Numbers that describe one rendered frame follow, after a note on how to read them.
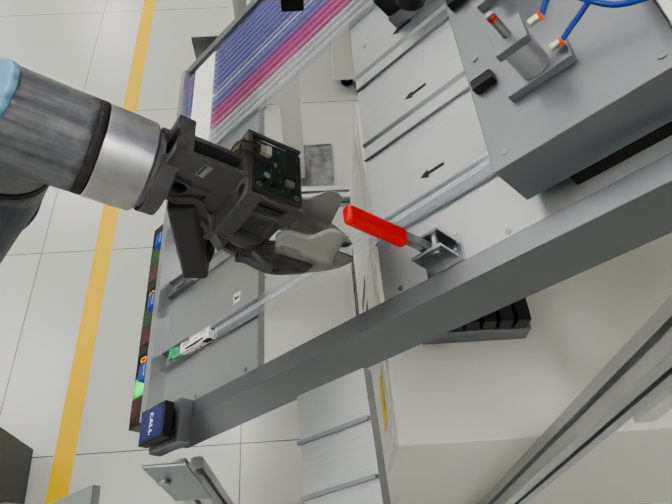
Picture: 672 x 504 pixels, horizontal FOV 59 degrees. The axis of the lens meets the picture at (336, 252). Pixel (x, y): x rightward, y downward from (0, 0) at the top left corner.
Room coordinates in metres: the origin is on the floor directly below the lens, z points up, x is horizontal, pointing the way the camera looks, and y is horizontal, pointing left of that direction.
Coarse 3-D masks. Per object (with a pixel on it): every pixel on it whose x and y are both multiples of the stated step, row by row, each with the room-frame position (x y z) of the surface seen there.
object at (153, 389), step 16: (160, 256) 0.48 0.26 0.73; (176, 256) 0.49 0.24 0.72; (160, 272) 0.45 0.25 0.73; (160, 288) 0.43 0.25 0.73; (160, 304) 0.40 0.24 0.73; (160, 320) 0.38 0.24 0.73; (160, 336) 0.36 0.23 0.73; (160, 352) 0.33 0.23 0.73; (160, 368) 0.31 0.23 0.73; (144, 384) 0.29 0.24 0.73; (160, 384) 0.29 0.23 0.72; (144, 400) 0.27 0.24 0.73; (160, 400) 0.27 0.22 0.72
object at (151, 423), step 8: (160, 408) 0.23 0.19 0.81; (144, 416) 0.23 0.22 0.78; (152, 416) 0.22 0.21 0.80; (160, 416) 0.22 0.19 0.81; (144, 424) 0.22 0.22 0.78; (152, 424) 0.21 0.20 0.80; (160, 424) 0.21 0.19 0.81; (144, 432) 0.21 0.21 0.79; (152, 432) 0.20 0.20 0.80; (160, 432) 0.20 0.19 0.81; (144, 440) 0.20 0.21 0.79
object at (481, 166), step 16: (480, 160) 0.35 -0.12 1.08; (448, 176) 0.35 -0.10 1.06; (464, 176) 0.34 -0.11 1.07; (480, 176) 0.34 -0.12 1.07; (432, 192) 0.34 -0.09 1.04; (448, 192) 0.34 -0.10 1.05; (400, 208) 0.34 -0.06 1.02; (416, 208) 0.33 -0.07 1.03; (400, 224) 0.33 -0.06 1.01; (352, 240) 0.34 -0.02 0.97; (368, 240) 0.33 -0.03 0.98; (320, 272) 0.33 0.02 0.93; (272, 288) 0.33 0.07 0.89; (288, 288) 0.32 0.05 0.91; (256, 304) 0.32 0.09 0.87; (224, 320) 0.33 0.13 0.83; (240, 320) 0.32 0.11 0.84; (176, 352) 0.32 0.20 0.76
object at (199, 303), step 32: (256, 128) 0.62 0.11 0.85; (224, 256) 0.43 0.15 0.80; (192, 288) 0.41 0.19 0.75; (224, 288) 0.38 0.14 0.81; (256, 288) 0.36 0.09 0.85; (192, 320) 0.36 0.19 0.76; (256, 320) 0.31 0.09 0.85; (224, 352) 0.29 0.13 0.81; (256, 352) 0.27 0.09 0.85; (192, 384) 0.27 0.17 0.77
